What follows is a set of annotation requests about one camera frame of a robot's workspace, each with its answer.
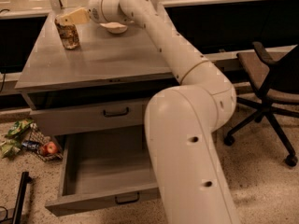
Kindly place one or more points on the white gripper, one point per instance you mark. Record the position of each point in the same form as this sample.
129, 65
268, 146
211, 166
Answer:
94, 11

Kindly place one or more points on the orange soda can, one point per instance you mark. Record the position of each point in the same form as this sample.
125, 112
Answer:
67, 32

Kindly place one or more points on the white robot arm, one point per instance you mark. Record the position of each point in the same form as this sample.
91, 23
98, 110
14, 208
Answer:
179, 121

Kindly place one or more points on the grey drawer cabinet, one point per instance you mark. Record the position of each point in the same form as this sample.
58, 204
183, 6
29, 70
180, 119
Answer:
104, 68

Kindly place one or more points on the grey upper drawer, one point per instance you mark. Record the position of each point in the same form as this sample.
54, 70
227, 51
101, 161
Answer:
89, 118

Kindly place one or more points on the grey open middle drawer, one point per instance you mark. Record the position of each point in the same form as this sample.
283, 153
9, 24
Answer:
103, 169

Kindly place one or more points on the white paper bowl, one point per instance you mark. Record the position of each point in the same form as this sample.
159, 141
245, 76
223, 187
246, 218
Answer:
115, 27

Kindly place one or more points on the green chip bag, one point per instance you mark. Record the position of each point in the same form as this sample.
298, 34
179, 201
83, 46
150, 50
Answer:
18, 128
10, 148

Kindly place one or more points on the red apple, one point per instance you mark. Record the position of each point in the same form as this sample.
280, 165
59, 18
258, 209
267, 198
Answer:
50, 148

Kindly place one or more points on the blue snack packet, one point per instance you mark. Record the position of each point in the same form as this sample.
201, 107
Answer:
30, 145

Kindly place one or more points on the black metal stand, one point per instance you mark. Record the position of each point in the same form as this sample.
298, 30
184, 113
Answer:
13, 216

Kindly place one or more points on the black office chair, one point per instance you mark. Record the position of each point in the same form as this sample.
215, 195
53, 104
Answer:
274, 79

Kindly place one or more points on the wire mesh basket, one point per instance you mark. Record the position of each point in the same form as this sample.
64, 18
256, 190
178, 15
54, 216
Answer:
36, 135

